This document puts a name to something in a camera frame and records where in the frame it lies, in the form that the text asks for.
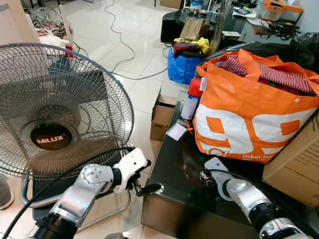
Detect black glass table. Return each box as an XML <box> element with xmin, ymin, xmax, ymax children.
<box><xmin>141</xmin><ymin>91</ymin><xmax>319</xmax><ymax>239</ymax></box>

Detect small open cardboard box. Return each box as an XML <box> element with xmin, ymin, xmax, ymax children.
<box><xmin>150</xmin><ymin>84</ymin><xmax>178</xmax><ymax>143</ymax></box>

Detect red white spray can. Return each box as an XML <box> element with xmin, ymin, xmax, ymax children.
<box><xmin>180</xmin><ymin>77</ymin><xmax>205</xmax><ymax>121</ymax></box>

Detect orange white shopping bag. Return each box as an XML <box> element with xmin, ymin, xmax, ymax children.
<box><xmin>193</xmin><ymin>48</ymin><xmax>319</xmax><ymax>164</ymax></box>

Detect large brown cardboard box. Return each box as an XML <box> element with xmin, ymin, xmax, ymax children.
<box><xmin>262</xmin><ymin>114</ymin><xmax>319</xmax><ymax>208</ymax></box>

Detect silver Milux grille fan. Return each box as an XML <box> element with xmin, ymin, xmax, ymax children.
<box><xmin>0</xmin><ymin>43</ymin><xmax>135</xmax><ymax>181</ymax></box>

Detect blue plastic bag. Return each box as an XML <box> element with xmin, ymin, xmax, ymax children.
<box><xmin>166</xmin><ymin>47</ymin><xmax>203</xmax><ymax>86</ymax></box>

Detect red white striped cloth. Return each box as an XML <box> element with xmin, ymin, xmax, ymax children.
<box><xmin>226</xmin><ymin>53</ymin><xmax>318</xmax><ymax>96</ymax></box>

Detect grey slipper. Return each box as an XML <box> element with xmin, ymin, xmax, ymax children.
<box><xmin>0</xmin><ymin>173</ymin><xmax>15</xmax><ymax>211</ymax></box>

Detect red dark clothes pile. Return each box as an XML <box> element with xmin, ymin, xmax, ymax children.
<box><xmin>171</xmin><ymin>41</ymin><xmax>204</xmax><ymax>59</ymax></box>

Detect yellow cloth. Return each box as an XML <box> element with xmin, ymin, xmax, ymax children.
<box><xmin>196</xmin><ymin>37</ymin><xmax>210</xmax><ymax>54</ymax></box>

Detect small red object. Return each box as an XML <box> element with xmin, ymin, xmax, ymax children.
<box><xmin>64</xmin><ymin>43</ymin><xmax>75</xmax><ymax>58</ymax></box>

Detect brown paper bag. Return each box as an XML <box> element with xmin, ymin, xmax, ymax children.
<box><xmin>179</xmin><ymin>17</ymin><xmax>210</xmax><ymax>42</ymax></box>

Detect dark cluttered desk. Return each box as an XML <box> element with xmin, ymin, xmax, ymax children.
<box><xmin>209</xmin><ymin>0</ymin><xmax>319</xmax><ymax>52</ymax></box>

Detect black box speaker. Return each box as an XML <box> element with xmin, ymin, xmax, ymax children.
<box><xmin>160</xmin><ymin>10</ymin><xmax>185</xmax><ymax>43</ymax></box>

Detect black plastic rubbish bag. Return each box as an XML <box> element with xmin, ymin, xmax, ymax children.
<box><xmin>291</xmin><ymin>32</ymin><xmax>319</xmax><ymax>73</ymax></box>

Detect pink cloth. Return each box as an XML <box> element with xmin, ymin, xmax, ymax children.
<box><xmin>34</xmin><ymin>27</ymin><xmax>71</xmax><ymax>51</ymax></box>

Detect orange box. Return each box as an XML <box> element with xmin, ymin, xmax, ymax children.
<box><xmin>262</xmin><ymin>0</ymin><xmax>304</xmax><ymax>21</ymax></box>

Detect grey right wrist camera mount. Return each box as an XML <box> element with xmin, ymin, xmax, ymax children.
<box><xmin>204</xmin><ymin>157</ymin><xmax>233</xmax><ymax>188</ymax></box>

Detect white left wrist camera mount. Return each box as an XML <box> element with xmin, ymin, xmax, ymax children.
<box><xmin>113</xmin><ymin>147</ymin><xmax>151</xmax><ymax>194</ymax></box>

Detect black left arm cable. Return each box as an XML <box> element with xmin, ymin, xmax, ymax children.
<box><xmin>0</xmin><ymin>146</ymin><xmax>134</xmax><ymax>239</ymax></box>

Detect long dark floor cable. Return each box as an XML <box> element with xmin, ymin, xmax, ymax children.
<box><xmin>75</xmin><ymin>0</ymin><xmax>171</xmax><ymax>81</ymax></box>

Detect wire basket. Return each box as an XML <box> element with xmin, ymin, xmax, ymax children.
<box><xmin>27</xmin><ymin>5</ymin><xmax>69</xmax><ymax>38</ymax></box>

